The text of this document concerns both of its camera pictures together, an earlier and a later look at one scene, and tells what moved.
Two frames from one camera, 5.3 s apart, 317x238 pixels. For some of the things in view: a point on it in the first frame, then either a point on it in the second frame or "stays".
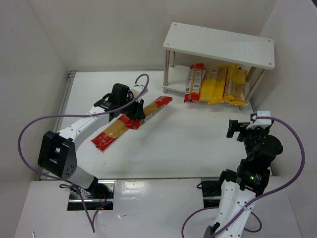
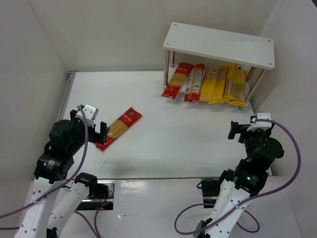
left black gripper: [136, 110] -> [92, 134]
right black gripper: [236, 127] stays
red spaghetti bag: [154, 107] -> [177, 80]
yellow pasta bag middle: [220, 86] stays
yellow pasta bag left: [208, 85] stays
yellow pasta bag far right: [239, 89] stays
